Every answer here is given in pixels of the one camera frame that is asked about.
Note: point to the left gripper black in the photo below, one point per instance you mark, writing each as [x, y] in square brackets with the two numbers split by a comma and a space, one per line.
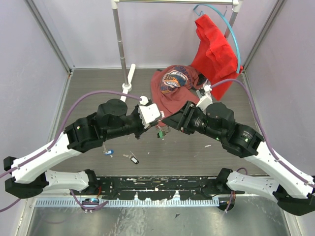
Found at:
[143, 130]

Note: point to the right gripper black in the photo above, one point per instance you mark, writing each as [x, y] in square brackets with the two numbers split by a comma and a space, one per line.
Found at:
[181, 119]

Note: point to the large metal keyring with clips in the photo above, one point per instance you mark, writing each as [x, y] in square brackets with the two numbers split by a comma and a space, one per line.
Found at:
[163, 127]

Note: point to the key with green tag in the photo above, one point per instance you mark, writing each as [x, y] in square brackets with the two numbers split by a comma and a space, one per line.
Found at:
[160, 134]

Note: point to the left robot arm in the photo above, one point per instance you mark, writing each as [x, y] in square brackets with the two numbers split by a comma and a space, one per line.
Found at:
[32, 174]

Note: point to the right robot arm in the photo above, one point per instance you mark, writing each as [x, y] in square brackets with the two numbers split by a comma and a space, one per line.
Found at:
[291, 189]

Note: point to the key with black tag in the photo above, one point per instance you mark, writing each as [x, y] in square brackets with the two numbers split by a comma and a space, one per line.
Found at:
[132, 158]

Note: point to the faded red t-shirt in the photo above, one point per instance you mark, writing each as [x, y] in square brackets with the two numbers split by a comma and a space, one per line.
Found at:
[171, 87]

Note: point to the key with blue tag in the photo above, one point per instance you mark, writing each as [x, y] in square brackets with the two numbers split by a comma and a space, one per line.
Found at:
[107, 152]

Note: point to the bright red shirt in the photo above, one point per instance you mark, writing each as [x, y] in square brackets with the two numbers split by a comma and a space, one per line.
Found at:
[215, 58]

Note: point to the blue clothes hanger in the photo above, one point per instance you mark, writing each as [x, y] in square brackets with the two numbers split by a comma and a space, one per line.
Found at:
[229, 25]

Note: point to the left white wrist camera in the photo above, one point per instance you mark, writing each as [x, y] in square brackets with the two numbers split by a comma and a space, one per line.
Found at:
[148, 111]

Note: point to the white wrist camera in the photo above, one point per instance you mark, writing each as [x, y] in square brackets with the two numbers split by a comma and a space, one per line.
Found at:
[205, 97]
[148, 111]

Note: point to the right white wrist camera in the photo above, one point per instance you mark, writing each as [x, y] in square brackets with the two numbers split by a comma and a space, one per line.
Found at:
[205, 97]

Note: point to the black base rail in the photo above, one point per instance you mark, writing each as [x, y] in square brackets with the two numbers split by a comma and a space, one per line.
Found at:
[156, 188]

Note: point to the white cable duct strip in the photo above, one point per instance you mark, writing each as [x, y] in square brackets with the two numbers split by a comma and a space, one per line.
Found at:
[176, 202]

